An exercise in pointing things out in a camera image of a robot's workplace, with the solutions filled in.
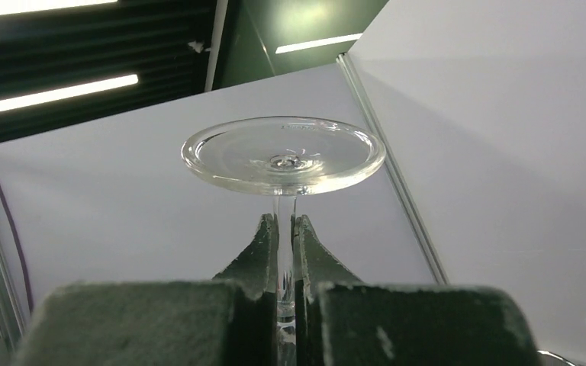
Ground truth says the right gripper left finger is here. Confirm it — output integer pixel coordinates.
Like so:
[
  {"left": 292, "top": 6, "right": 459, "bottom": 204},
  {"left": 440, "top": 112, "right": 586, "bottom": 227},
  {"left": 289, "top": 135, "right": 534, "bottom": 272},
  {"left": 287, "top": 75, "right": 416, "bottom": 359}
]
[{"left": 13, "top": 214, "right": 277, "bottom": 365}]

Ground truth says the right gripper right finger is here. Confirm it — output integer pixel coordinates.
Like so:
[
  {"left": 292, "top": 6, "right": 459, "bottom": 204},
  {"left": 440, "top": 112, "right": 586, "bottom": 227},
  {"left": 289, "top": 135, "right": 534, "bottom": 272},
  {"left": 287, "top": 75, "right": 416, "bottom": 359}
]
[{"left": 294, "top": 216, "right": 540, "bottom": 365}]

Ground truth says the clear wine glass front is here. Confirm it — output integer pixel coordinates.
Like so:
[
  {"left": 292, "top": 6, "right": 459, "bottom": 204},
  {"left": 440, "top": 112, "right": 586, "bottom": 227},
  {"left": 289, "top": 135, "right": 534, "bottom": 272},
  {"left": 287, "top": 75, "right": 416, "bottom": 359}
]
[{"left": 181, "top": 116, "right": 386, "bottom": 365}]

